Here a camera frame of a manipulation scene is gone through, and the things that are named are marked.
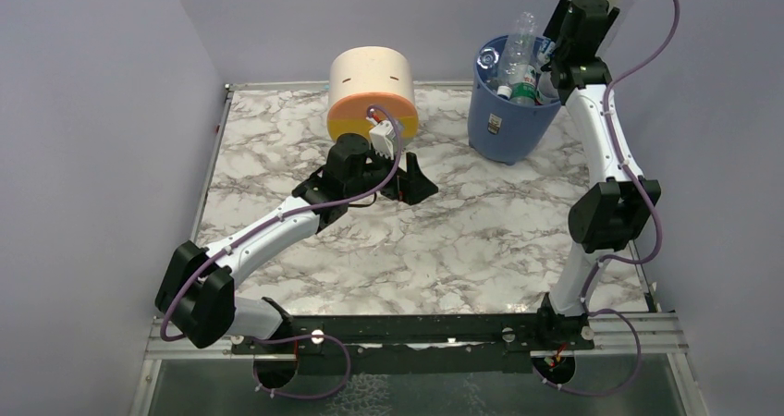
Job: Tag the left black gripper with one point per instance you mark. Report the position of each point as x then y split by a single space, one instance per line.
387 176

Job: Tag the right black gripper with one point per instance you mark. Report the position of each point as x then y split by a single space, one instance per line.
557 19

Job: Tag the blue green label bottle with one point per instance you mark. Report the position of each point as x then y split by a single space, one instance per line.
543 54

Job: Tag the clear unlabelled bottle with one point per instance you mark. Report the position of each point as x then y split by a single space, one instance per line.
518 51

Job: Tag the clear blue tinted bottle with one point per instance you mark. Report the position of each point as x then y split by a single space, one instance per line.
487 62

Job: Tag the red nongfu label bottle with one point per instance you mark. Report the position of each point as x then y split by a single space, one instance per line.
546 92

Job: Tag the green white label bottle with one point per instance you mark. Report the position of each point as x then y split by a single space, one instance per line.
523 85

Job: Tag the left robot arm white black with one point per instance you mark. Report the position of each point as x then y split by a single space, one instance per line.
198 291

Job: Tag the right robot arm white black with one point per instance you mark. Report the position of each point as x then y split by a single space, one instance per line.
616 207

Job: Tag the blue plastic bin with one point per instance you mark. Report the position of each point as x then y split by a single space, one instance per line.
502 131

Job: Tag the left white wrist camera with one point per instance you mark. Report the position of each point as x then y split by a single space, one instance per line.
383 139

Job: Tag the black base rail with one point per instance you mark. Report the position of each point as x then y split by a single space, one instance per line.
343 345

